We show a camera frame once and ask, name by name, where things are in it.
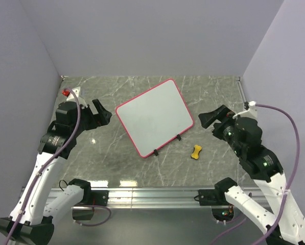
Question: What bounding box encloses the aluminium mounting rail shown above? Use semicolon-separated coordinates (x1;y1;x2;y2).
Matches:
5;187;288;245

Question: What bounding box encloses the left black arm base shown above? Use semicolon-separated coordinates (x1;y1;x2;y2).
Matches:
72;190;111;224

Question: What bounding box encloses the pink framed whiteboard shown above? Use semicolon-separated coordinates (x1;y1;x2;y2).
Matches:
115;79;194;158

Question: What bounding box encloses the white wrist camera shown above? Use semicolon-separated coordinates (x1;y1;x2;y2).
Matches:
232;101;257;120
62;87;88;109

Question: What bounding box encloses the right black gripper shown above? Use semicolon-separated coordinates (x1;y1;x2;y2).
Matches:
197;103;243;155

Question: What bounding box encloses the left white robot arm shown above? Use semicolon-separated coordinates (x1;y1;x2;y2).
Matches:
0;99;112;244

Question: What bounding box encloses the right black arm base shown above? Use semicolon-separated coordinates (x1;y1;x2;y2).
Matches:
194;189;234;222

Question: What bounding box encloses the yellow bone shaped eraser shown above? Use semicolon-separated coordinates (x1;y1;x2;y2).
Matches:
191;145;202;160

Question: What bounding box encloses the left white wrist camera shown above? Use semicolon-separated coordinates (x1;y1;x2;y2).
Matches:
62;87;88;109

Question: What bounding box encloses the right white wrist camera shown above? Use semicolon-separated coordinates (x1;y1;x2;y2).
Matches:
232;101;257;120

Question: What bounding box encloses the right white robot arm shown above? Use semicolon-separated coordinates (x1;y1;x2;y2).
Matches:
195;102;305;244

